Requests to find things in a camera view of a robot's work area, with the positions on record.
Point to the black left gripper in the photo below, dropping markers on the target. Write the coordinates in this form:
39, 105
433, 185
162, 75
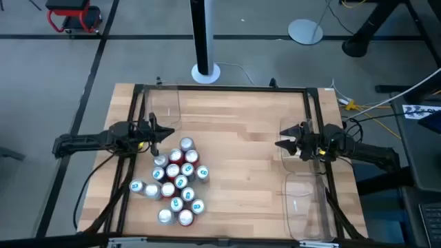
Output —
151, 134

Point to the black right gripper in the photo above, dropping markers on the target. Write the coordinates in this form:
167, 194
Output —
310, 141

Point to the clear plastic bin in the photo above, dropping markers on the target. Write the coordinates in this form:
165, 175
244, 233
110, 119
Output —
303, 206
162, 103
286, 163

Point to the red soda can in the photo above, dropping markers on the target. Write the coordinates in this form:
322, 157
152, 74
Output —
192, 156
176, 156
185, 217
168, 189
172, 170

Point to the blue tab slim energy can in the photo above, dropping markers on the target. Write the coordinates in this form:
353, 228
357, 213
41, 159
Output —
181, 181
158, 174
187, 169
176, 204
197, 206
137, 186
202, 173
187, 194

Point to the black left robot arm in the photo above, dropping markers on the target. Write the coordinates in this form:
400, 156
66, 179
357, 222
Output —
86, 143

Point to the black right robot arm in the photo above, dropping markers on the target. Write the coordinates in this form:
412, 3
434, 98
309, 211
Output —
372, 153

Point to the silver pink raspberry soda can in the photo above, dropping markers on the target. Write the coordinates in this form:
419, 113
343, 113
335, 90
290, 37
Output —
187, 144

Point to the group of blue-top cans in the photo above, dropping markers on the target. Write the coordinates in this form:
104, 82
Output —
241, 88

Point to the small black clamp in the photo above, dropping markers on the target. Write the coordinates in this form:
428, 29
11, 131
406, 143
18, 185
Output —
273, 82
158, 81

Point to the white power strip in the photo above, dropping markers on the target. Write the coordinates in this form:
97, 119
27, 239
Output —
343, 101

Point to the white round pole base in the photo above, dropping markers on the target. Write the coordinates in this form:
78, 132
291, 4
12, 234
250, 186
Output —
206, 79

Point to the black desk foot bar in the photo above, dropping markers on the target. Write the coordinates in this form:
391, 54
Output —
379, 182

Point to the black white tall pole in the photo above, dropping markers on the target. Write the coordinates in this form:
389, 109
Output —
201, 34

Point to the white printed paper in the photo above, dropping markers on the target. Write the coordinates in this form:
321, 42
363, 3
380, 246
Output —
413, 112

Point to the thin grey stand pole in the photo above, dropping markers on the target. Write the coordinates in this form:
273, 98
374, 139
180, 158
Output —
321, 16

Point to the dark grey desk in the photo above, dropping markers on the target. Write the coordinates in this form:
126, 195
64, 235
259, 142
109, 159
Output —
423, 155

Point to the blue tablet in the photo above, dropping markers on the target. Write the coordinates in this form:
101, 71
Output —
434, 124

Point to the red black rolling stool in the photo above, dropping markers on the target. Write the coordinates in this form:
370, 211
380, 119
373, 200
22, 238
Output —
69, 12

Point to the dark grey furniture leg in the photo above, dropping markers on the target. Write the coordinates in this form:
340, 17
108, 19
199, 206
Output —
10, 154

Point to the black keyboard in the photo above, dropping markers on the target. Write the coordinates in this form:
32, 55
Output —
432, 224

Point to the black crossbar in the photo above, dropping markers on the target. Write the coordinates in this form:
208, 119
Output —
34, 242

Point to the grey round base plate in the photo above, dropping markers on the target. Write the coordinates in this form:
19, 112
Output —
305, 31

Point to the silver bracket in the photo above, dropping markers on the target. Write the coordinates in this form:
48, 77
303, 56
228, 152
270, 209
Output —
318, 245
127, 242

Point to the black desk leg frame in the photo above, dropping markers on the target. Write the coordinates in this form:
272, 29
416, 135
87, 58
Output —
365, 31

